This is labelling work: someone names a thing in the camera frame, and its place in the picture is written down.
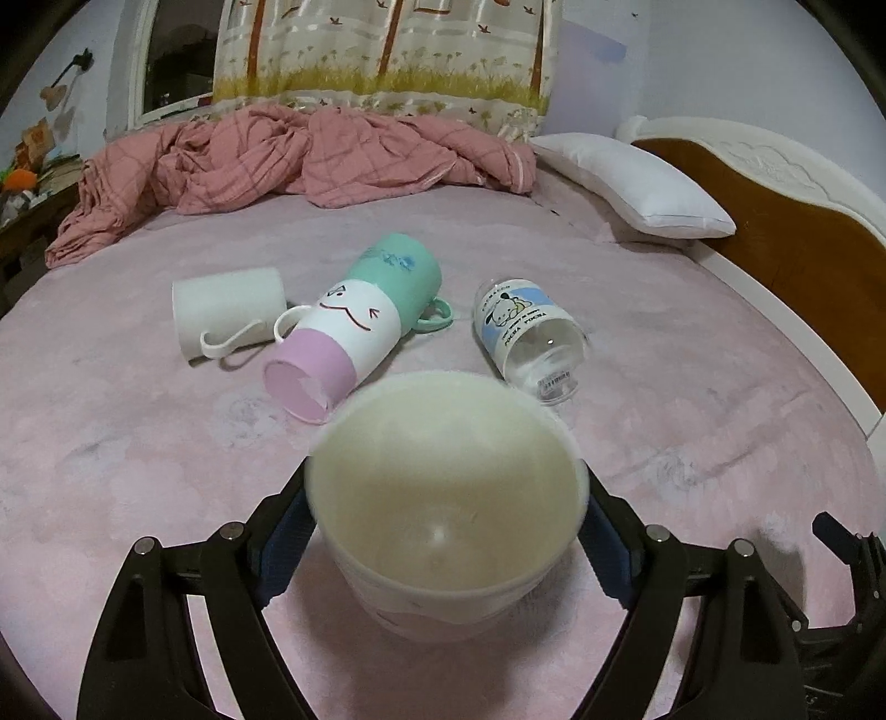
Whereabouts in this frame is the clear glass cup, dog print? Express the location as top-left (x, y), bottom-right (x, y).
top-left (474, 277), bottom-right (590, 403)

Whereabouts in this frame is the white and brown headboard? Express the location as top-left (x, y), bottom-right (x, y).
top-left (616, 116), bottom-right (886, 444)

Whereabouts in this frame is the pink bed sheet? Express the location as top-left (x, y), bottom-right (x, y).
top-left (0, 166), bottom-right (884, 720)

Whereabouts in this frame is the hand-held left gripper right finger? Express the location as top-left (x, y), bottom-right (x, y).
top-left (580, 471), bottom-right (808, 720)

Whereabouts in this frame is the printed curtain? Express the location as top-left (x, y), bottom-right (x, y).
top-left (211, 0), bottom-right (563, 131)

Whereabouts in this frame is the pink checked quilt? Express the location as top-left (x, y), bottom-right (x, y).
top-left (45, 104), bottom-right (539, 269)

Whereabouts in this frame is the white pillow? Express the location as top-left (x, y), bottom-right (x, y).
top-left (529, 133), bottom-right (736, 240)

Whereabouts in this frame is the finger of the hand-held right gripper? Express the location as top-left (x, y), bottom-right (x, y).
top-left (811, 511), bottom-right (876, 579)

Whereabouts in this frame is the lilac pink cup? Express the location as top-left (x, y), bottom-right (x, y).
top-left (263, 328), bottom-right (358, 425)

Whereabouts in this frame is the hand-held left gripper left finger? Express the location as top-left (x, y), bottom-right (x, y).
top-left (76, 476), bottom-right (314, 720)

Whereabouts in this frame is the cream white cup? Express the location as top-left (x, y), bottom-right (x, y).
top-left (305, 370), bottom-right (594, 645)

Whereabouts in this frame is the white mug with handle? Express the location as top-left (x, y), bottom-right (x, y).
top-left (172, 266), bottom-right (287, 365)

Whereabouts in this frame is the white window frame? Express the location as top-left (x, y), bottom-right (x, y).
top-left (128, 0), bottom-right (231, 132)

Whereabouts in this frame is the teal cup with handle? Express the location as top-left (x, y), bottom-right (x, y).
top-left (344, 232), bottom-right (455, 335)

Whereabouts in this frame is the white cup with face print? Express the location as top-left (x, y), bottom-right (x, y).
top-left (273, 277), bottom-right (404, 382)

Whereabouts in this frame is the wall lamp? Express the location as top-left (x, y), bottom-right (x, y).
top-left (40, 48), bottom-right (96, 113)

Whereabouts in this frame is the cluttered wooden side table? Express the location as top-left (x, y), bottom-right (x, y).
top-left (0, 117), bottom-right (79, 292)

